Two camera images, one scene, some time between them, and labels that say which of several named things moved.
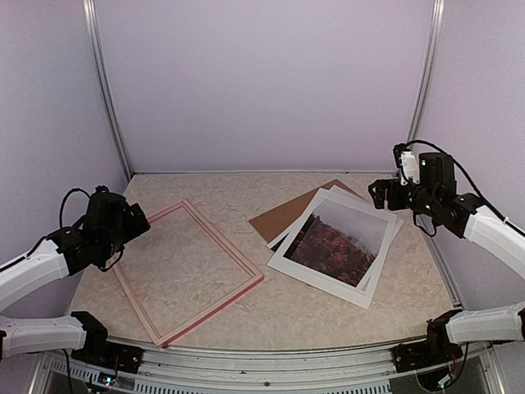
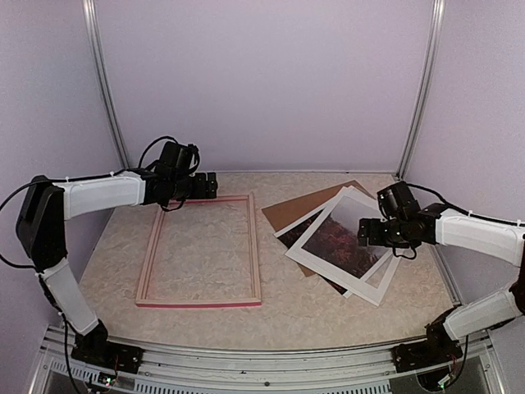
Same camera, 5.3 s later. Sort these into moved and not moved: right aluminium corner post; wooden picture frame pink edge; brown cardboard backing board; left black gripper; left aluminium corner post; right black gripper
Moved: left black gripper; right black gripper; wooden picture frame pink edge; brown cardboard backing board
Not moved: right aluminium corner post; left aluminium corner post
